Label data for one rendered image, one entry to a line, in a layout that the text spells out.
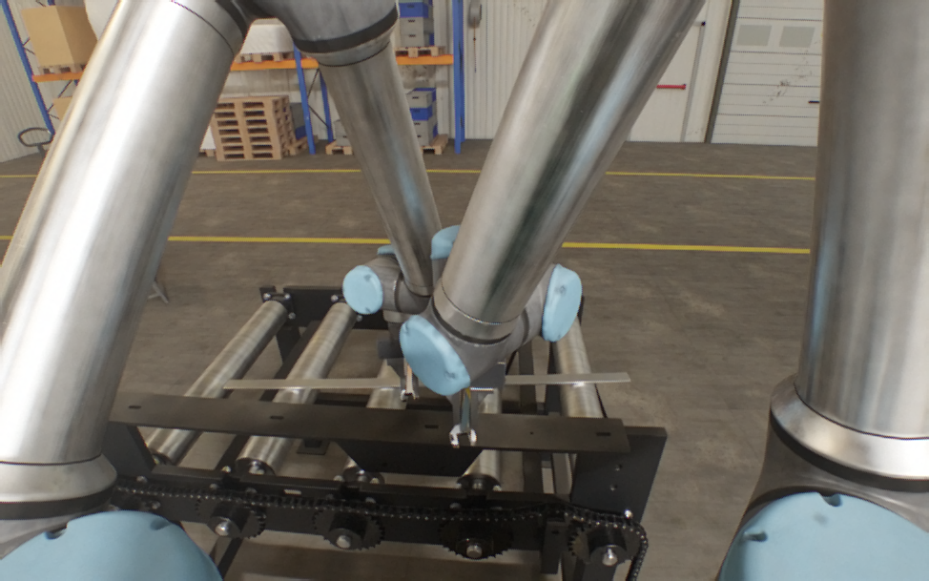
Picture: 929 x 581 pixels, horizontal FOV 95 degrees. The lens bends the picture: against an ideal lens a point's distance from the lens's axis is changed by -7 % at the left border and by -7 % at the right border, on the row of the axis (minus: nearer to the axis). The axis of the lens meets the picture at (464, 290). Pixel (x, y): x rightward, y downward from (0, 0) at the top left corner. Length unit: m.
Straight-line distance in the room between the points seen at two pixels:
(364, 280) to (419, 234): 0.21
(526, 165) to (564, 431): 0.70
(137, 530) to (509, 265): 0.32
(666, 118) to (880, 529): 9.96
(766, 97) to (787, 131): 0.85
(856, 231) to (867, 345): 0.08
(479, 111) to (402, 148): 9.20
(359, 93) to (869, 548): 0.58
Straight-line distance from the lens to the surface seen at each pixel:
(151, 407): 1.20
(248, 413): 1.08
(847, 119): 0.39
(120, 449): 1.39
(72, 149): 0.49
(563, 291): 0.54
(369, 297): 0.87
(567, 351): 1.59
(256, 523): 1.30
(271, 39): 9.14
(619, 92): 0.30
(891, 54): 0.38
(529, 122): 0.31
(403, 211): 0.66
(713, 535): 2.40
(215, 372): 1.69
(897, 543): 0.42
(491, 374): 0.73
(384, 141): 0.59
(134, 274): 0.48
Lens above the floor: 1.84
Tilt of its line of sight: 29 degrees down
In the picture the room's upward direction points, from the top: 1 degrees counter-clockwise
